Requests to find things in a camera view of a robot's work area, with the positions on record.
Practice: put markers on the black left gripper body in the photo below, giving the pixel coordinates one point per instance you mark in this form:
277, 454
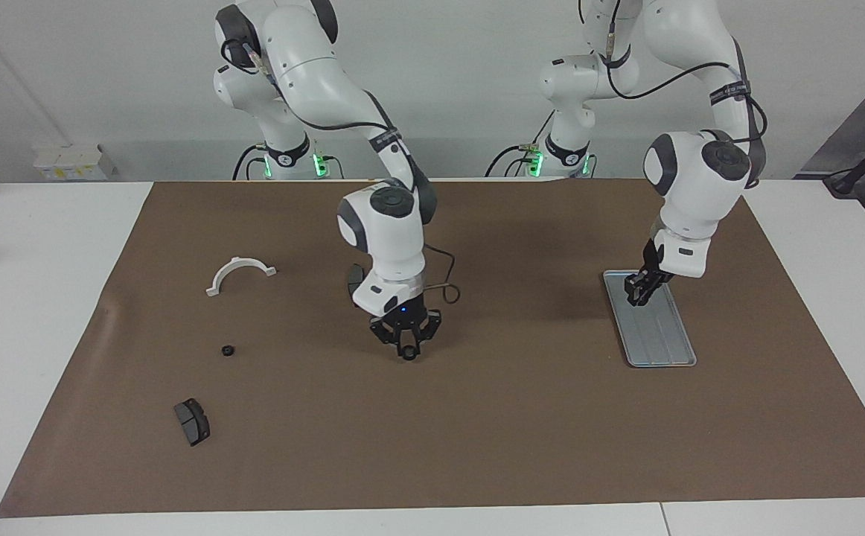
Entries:
654, 264

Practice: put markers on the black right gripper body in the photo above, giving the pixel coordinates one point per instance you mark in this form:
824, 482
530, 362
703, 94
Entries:
408, 316

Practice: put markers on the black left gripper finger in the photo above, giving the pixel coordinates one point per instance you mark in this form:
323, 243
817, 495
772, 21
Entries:
650, 289
633, 290

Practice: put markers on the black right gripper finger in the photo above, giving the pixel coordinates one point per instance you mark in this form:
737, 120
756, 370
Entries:
431, 324
384, 329

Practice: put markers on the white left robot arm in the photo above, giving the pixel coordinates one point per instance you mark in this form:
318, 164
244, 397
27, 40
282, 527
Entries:
693, 179

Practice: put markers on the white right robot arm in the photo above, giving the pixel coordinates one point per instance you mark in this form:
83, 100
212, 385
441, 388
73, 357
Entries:
395, 246

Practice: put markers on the silver metal ridged tray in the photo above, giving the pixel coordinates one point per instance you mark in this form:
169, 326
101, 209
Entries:
663, 342

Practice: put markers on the long grey brake pad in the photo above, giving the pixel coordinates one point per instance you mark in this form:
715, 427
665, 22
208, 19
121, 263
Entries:
354, 279

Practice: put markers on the brown paper table mat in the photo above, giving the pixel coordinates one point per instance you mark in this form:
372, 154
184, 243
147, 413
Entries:
477, 432

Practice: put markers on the short grey brake pad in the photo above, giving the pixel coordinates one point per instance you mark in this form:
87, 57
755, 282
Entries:
193, 424

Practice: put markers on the white curved plastic bracket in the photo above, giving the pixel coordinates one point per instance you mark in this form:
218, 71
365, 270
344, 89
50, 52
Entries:
241, 261

